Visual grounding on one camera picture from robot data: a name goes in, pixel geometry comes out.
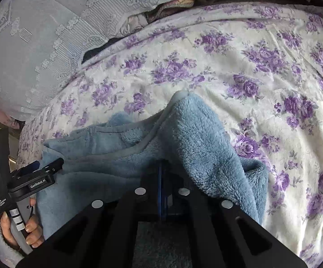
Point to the person's left hand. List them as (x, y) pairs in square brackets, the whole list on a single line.
[(34, 238)]

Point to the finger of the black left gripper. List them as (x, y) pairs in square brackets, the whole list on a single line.
[(51, 169)]

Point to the grey sleeve forearm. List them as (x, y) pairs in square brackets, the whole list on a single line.
[(9, 249)]

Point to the white lace cover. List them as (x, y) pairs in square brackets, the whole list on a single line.
[(42, 43)]

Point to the purple floral bed sheet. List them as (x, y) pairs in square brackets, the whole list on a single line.
[(258, 66)]

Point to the blue fleece garment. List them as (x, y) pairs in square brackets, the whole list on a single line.
[(167, 191)]

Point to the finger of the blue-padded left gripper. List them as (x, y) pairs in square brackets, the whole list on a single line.
[(28, 169)]

